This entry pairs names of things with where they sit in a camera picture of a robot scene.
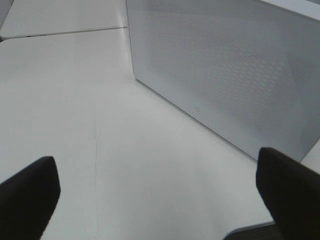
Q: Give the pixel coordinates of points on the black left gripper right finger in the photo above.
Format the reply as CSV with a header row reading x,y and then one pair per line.
x,y
291,193

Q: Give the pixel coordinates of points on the white microwave door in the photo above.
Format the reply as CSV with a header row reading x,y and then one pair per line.
x,y
247,69

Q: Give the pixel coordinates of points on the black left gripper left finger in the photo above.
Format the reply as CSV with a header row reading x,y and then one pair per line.
x,y
28,200

